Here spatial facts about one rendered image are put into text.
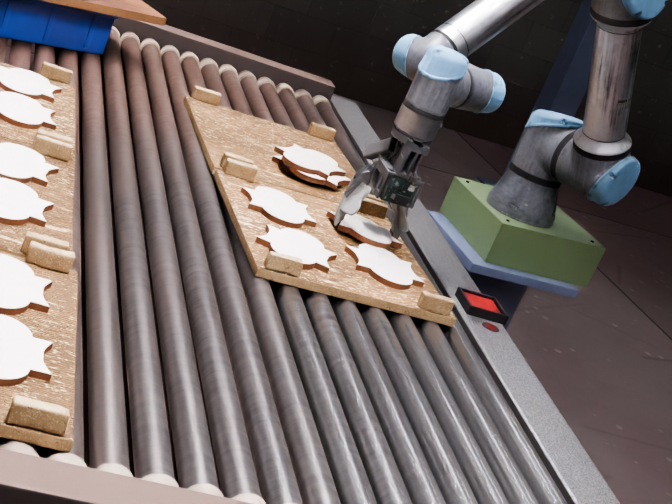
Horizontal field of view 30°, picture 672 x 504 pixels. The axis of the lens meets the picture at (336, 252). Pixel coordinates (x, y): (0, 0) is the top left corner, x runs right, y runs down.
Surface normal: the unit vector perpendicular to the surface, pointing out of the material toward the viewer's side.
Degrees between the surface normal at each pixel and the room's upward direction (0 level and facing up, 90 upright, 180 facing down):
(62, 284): 0
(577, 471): 0
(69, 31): 90
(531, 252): 90
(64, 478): 0
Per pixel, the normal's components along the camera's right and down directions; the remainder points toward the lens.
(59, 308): 0.36, -0.87
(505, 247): 0.29, 0.44
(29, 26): 0.60, 0.49
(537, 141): -0.67, -0.04
